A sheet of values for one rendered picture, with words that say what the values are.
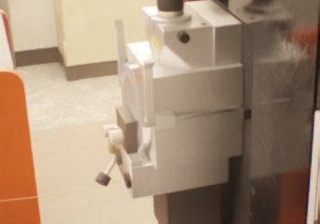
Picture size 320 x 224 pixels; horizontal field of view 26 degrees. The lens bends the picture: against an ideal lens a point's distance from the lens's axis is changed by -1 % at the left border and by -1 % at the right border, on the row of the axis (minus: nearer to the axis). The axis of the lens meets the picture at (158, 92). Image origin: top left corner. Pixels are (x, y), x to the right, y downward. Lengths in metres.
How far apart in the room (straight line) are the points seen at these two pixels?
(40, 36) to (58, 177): 2.72
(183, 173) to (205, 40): 0.14
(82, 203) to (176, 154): 0.81
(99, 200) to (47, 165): 0.21
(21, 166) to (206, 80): 0.50
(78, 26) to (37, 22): 0.42
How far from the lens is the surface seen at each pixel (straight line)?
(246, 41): 0.64
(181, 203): 0.72
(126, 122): 0.67
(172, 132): 0.65
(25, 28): 4.21
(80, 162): 1.62
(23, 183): 1.09
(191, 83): 0.64
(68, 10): 3.82
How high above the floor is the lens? 1.49
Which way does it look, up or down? 23 degrees down
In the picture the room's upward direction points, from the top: 2 degrees counter-clockwise
